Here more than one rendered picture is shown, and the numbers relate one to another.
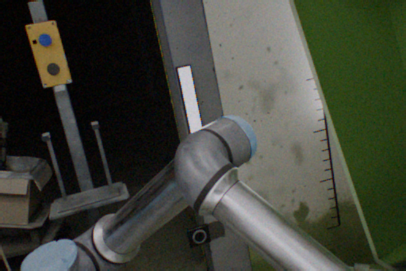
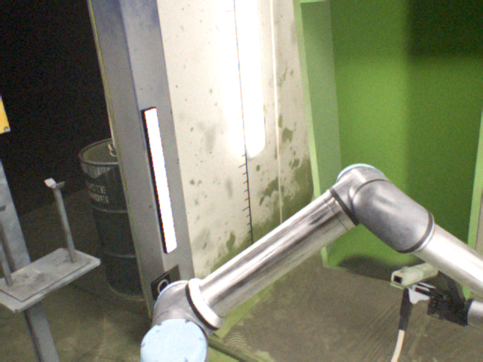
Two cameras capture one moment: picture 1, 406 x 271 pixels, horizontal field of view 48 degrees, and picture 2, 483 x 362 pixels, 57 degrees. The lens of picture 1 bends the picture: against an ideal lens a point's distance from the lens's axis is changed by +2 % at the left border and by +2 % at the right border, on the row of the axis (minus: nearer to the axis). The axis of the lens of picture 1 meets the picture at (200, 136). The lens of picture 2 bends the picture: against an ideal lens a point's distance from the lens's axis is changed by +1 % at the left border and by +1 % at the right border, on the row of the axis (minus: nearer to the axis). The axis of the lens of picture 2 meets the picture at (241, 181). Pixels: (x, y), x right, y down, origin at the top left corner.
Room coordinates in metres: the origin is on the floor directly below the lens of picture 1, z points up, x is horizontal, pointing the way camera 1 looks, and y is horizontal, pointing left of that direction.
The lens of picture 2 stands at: (0.37, 0.85, 1.62)
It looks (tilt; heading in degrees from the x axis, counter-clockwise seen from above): 22 degrees down; 320
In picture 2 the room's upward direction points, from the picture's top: 5 degrees counter-clockwise
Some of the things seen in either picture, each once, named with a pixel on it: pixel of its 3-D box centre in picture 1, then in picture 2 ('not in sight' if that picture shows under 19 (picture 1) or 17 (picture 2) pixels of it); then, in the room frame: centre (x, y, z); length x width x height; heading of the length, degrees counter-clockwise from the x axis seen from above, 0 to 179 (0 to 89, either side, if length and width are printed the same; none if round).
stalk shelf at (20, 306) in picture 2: (90, 199); (43, 276); (1.87, 0.53, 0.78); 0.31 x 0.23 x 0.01; 103
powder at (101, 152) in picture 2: not in sight; (129, 149); (2.74, -0.29, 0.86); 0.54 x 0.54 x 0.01
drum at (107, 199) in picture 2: not in sight; (141, 213); (2.73, -0.29, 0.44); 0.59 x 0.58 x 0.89; 174
